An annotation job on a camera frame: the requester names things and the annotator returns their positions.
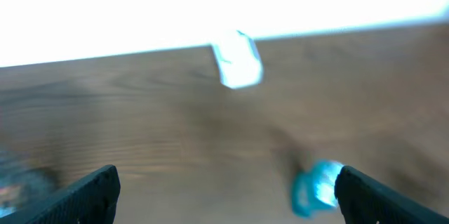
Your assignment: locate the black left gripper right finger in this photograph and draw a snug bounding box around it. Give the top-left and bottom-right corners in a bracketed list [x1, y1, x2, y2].
[335, 166, 448, 224]

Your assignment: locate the small teal liquid bottle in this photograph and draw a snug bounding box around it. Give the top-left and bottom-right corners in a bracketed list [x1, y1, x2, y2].
[290, 160, 344, 218]

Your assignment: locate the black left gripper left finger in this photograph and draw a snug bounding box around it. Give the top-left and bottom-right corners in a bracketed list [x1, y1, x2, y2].
[1, 165, 121, 224]

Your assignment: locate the white barcode scanner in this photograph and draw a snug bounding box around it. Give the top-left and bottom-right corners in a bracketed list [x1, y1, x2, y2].
[211, 30, 264, 89]

